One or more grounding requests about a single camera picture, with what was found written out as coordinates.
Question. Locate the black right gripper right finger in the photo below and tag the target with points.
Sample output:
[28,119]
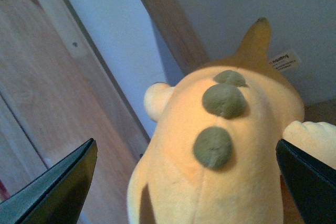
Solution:
[310,182]

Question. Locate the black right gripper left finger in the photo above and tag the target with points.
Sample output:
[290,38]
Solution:
[58,195]

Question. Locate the orange plush dinosaur toy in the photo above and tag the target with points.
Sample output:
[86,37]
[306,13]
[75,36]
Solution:
[212,157]

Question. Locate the white sewn toy label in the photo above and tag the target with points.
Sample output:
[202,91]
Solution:
[285,61]

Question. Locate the wooden shelf unit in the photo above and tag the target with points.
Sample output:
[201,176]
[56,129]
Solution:
[63,93]

